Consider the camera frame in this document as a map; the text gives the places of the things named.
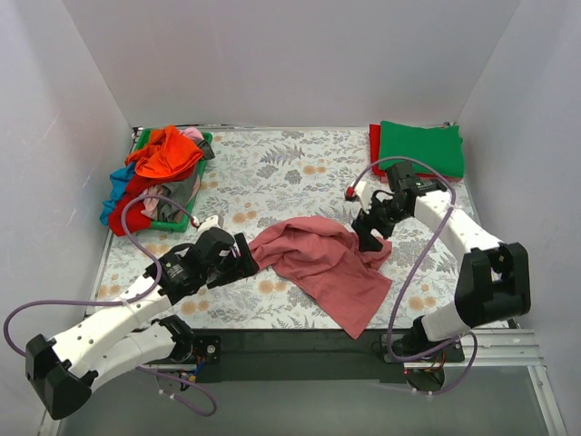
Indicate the green plastic laundry tray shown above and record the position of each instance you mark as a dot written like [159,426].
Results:
[181,226]

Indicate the floral patterned table mat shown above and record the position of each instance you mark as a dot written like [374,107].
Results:
[259,178]

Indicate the green folded t-shirt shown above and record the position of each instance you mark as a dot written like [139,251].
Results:
[452,162]

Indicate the red folded t-shirt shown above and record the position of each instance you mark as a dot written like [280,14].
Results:
[377,150]

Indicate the red crumpled t-shirt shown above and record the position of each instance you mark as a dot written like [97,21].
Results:
[135,220]

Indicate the orange crumpled t-shirt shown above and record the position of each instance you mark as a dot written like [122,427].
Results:
[166,154]

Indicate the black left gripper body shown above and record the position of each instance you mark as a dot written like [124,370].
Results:
[241,255]

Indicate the pink folded t-shirt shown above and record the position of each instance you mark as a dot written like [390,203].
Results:
[425,176]

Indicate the grey crumpled t-shirt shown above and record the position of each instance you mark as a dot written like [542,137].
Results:
[182,191]

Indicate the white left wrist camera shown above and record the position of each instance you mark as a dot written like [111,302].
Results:
[213,221]

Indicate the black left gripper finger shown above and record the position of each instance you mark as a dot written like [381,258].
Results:
[246,266]
[224,279]

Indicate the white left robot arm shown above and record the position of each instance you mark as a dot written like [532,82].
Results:
[136,328]

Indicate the light pink crumpled t-shirt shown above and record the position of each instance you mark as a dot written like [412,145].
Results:
[150,203]

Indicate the dusty rose t-shirt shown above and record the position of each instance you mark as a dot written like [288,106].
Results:
[323,259]

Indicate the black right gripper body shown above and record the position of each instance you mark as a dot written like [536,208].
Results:
[371,223]

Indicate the blue crumpled t-shirt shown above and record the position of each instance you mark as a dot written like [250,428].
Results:
[119,180]

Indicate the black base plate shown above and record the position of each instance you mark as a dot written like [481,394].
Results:
[299,355]

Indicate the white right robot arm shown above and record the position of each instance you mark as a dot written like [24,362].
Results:
[493,280]

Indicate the aluminium frame rail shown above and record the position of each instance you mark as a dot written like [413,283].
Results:
[500,388]

